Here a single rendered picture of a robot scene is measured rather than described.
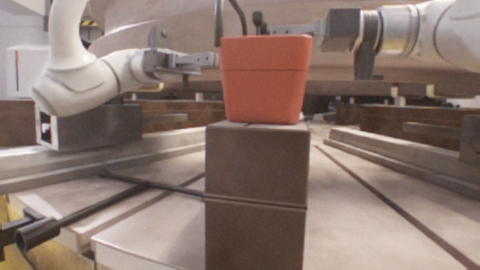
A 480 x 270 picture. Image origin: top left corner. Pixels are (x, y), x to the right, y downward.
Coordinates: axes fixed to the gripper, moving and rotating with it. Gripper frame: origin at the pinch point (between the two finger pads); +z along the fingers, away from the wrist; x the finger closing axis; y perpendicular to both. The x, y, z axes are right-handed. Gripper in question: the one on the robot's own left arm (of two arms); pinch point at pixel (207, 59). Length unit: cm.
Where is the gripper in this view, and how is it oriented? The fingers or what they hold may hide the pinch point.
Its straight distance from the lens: 52.3
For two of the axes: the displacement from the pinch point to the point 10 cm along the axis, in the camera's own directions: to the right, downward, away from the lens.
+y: -0.2, 10.0, 0.9
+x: -5.8, 0.6, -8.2
